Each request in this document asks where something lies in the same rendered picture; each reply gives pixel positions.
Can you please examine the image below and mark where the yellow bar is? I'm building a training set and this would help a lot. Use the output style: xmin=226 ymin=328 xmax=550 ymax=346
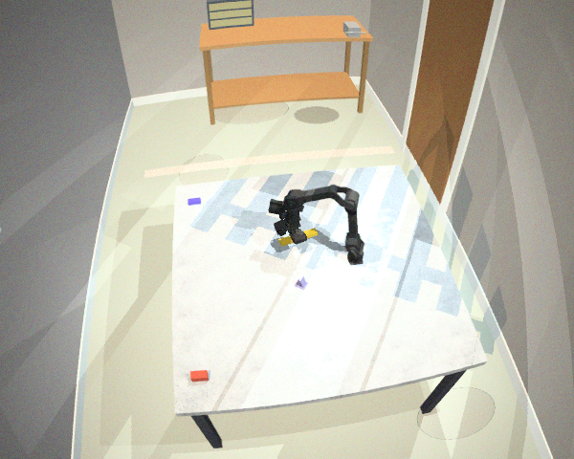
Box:
xmin=279 ymin=229 xmax=318 ymax=247

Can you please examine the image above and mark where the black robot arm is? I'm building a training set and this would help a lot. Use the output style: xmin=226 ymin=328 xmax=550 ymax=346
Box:
xmin=268 ymin=185 xmax=365 ymax=265

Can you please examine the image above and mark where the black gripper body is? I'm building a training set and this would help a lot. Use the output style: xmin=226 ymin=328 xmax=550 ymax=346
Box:
xmin=279 ymin=211 xmax=307 ymax=244

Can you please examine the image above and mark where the small red block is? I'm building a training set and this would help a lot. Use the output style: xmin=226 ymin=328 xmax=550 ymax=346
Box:
xmin=190 ymin=370 xmax=209 ymax=383

